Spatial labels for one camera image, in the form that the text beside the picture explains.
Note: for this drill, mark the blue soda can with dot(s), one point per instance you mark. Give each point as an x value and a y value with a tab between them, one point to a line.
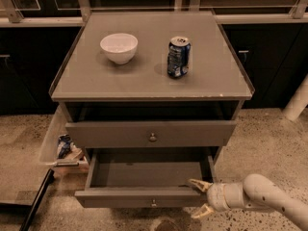
179	49

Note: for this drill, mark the grey drawer cabinet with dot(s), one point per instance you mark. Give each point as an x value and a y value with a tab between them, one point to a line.
93	88

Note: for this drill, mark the clear plastic bin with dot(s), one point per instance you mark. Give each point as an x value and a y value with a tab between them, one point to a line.
74	162

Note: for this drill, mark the grey top drawer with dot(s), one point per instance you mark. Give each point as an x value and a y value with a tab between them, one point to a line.
141	134

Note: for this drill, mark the black pole on floor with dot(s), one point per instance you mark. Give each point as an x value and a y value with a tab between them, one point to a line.
48	179

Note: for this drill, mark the metal window frame rail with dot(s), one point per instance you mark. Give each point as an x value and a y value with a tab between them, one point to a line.
52	13

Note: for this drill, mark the grey drawer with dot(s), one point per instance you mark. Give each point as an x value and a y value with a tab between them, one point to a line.
141	134
146	177

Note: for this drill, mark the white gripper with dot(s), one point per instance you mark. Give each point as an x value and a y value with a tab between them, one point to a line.
216	194

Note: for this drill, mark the blue crumpled snack bag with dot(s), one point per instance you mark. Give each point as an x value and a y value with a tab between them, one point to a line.
63	149

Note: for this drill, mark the white ceramic bowl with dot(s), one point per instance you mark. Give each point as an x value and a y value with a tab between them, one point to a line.
120	48

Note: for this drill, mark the white post at right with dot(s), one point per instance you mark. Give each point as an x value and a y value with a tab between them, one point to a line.
298	102

